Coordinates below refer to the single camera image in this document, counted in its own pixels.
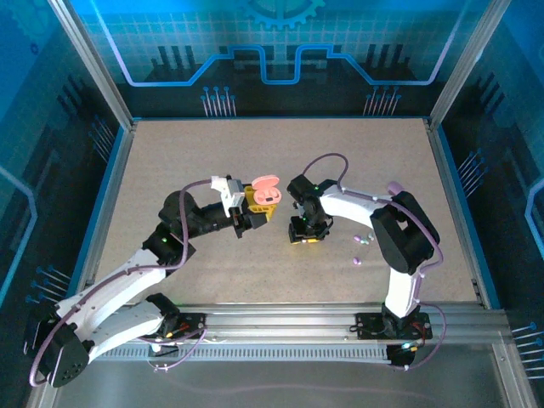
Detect pink earbud charging case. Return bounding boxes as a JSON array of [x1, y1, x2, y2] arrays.
[[250, 174, 284, 204]]

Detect grey metal panel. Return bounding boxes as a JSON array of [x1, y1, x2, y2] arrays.
[[25, 331, 539, 408]]

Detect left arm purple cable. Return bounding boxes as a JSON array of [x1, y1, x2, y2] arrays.
[[28, 178, 216, 388]]

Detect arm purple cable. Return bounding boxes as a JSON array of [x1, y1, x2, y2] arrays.
[[301, 153, 447, 371], [28, 178, 216, 388]]

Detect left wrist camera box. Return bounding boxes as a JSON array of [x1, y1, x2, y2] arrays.
[[211, 173, 247, 218]]

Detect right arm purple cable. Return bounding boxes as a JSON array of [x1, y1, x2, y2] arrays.
[[301, 153, 447, 371]]

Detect aluminium table side rail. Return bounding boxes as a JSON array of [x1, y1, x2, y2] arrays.
[[70, 121, 138, 309], [424, 117, 505, 310]]

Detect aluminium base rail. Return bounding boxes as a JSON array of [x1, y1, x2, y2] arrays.
[[54, 302, 511, 346]]

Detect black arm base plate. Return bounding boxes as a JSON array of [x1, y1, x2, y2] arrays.
[[128, 312, 208, 340], [354, 311, 434, 340]]

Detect grey slotted cable duct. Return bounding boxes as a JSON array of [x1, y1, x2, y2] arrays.
[[67, 344, 394, 363]]

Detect black cable connector bracket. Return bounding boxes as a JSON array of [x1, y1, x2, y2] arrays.
[[386, 342, 420, 371]]

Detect aluminium frame post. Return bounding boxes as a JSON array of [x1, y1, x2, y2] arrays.
[[428, 0, 513, 128], [47, 0, 136, 131]]

